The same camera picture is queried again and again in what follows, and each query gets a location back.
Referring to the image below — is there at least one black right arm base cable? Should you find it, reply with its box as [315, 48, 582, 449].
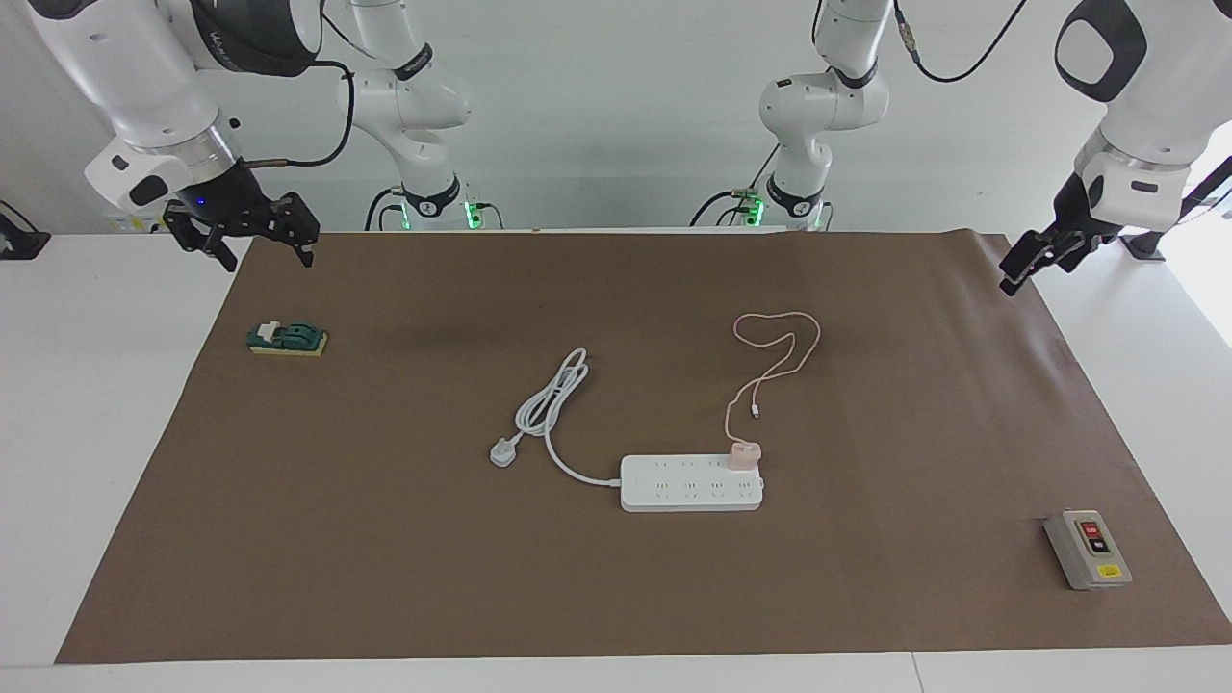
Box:
[364, 186, 405, 232]

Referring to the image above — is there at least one black arm base cable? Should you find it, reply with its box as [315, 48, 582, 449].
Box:
[689, 186, 761, 228]
[364, 186, 405, 232]

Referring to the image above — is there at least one pink charging cable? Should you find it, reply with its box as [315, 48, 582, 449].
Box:
[723, 311, 822, 453]

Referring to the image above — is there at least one black table clamp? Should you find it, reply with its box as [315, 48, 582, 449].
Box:
[0, 199, 51, 261]

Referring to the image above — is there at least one black left arm base cable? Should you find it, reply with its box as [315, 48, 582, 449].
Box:
[689, 186, 761, 228]

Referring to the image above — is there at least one green knife switch yellow base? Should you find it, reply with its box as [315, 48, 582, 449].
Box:
[246, 321, 329, 358]

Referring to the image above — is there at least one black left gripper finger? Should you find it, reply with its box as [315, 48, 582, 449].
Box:
[1035, 239, 1093, 280]
[998, 229, 1069, 297]

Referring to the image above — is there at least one brown table mat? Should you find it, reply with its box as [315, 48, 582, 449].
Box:
[55, 231, 1232, 665]

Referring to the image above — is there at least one white power strip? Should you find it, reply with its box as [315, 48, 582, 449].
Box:
[619, 454, 766, 513]

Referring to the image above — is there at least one grey on off switch box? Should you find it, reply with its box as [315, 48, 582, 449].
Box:
[1044, 509, 1134, 591]

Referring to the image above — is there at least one white power cord with plug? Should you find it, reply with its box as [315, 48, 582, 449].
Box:
[489, 348, 625, 487]

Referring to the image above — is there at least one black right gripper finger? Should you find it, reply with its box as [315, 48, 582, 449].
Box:
[265, 191, 321, 269]
[162, 200, 239, 273]

